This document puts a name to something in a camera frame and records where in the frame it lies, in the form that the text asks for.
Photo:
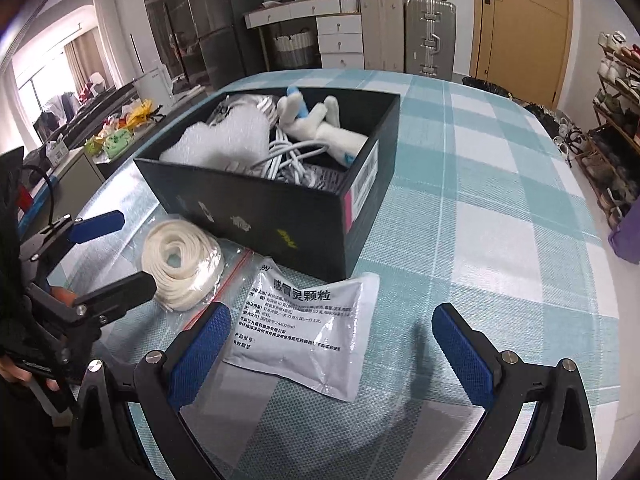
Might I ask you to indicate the beige suitcase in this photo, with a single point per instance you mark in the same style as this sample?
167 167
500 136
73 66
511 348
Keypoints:
382 32

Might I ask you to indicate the bagged white round shoelaces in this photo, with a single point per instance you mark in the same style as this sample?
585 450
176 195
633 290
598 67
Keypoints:
320 178

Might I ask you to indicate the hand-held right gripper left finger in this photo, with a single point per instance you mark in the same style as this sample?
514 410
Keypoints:
200 355

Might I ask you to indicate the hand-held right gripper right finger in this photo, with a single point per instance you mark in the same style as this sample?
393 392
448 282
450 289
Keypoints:
462 355

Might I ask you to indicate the teal checked tablecloth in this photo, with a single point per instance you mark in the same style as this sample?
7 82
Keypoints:
500 260

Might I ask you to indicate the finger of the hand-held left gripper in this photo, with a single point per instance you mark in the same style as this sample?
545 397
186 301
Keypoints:
115 290
97 225

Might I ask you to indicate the grey refrigerator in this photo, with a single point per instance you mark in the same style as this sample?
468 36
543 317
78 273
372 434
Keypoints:
220 25

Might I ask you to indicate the yellow wooden door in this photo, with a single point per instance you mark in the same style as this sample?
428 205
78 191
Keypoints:
520 25

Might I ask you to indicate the white medicine sachet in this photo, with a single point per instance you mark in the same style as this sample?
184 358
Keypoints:
300 330

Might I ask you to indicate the white laundry basket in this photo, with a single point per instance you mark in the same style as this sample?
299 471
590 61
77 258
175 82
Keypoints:
295 50

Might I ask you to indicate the grey side cart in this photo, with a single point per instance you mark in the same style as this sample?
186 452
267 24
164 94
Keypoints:
80 170

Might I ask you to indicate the group of shoes on floor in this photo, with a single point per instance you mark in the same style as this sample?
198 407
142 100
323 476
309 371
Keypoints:
545 115

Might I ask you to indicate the silver suitcase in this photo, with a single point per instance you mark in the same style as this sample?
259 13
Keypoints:
430 37

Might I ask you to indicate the white dresser desk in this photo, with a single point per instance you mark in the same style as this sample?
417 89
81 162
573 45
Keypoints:
340 35

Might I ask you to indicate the black cardboard box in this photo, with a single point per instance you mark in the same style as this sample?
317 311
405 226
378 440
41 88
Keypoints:
260 215

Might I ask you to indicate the bamboo shoe rack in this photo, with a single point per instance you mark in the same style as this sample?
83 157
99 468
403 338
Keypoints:
617 130

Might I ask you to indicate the zip bag of laces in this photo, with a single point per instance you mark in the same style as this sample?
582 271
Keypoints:
180 260

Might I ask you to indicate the purple bag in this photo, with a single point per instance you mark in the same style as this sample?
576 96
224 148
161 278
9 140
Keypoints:
627 240

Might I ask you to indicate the person's left hand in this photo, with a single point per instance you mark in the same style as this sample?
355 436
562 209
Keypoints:
15 372

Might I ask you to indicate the yellow plastic bag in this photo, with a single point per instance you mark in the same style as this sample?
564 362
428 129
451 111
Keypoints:
140 114

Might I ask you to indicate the white appliance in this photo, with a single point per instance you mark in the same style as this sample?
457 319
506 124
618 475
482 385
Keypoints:
154 84

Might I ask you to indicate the dark glass cabinet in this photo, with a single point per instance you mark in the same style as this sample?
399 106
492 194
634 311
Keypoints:
165 15

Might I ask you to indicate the white foam roll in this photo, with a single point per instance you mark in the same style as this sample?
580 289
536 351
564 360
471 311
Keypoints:
215 142

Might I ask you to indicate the green snack pack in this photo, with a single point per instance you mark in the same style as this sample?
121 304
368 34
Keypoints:
117 142

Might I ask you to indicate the white plush toy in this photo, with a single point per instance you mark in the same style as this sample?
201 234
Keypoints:
320 132

